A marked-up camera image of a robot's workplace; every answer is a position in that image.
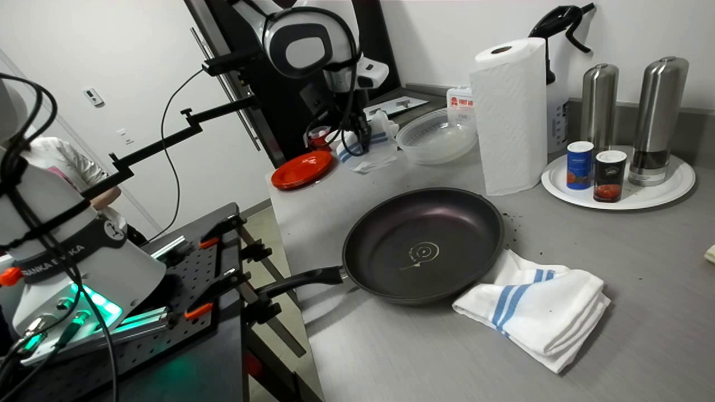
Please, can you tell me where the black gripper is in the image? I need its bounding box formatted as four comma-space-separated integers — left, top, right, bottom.
300, 73, 353, 149

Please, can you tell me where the white towel with blue stripes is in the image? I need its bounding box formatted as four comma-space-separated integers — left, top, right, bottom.
331, 132, 378, 174
452, 249, 611, 378

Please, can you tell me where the black nonstick frying pan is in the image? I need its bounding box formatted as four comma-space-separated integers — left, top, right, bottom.
255, 185, 510, 309

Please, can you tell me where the white paper towel roll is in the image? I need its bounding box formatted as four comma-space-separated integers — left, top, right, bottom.
466, 36, 552, 198

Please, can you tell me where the red bowl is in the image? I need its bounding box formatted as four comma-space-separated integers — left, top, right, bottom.
268, 145, 339, 195

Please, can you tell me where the large clear plastic bowl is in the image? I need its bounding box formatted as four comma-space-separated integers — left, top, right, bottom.
392, 106, 479, 168

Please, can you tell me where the first aid kit box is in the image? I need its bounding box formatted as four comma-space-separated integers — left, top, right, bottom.
444, 87, 476, 115

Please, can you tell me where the spice jar with blue label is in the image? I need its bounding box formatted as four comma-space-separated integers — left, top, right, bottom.
564, 138, 599, 192

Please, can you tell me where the black perforated table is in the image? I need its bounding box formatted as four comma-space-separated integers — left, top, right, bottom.
65, 198, 252, 402

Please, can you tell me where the spray bottle with black trigger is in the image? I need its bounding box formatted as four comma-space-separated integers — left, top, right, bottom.
527, 0, 599, 158

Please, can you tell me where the stainless steel grinder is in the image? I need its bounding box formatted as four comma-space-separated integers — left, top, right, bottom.
627, 53, 691, 188
578, 62, 621, 153

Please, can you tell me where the white device housing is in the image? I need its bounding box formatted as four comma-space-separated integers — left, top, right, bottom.
0, 132, 167, 360

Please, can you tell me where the spice jar with red label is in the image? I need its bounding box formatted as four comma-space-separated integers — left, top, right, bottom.
592, 148, 629, 206

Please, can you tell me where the green lit light strip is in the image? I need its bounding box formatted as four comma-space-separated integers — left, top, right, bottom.
14, 287, 173, 352

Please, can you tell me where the white round tray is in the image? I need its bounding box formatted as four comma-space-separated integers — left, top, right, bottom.
539, 143, 698, 215

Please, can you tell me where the black clamp with orange handle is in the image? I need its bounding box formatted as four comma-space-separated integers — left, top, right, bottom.
181, 277, 285, 331
193, 215, 275, 263

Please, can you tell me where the black camera mounting rod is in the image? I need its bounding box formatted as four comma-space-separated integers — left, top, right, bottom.
77, 96, 262, 206

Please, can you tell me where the thin black cable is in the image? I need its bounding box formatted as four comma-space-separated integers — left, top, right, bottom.
152, 64, 209, 242

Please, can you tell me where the small white wall fixture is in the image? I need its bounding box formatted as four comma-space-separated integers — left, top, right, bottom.
82, 84, 106, 110

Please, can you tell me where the red handle under table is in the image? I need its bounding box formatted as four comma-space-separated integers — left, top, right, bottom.
241, 351, 268, 380

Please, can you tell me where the black cable bundle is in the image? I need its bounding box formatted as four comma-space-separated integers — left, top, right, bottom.
0, 71, 123, 402

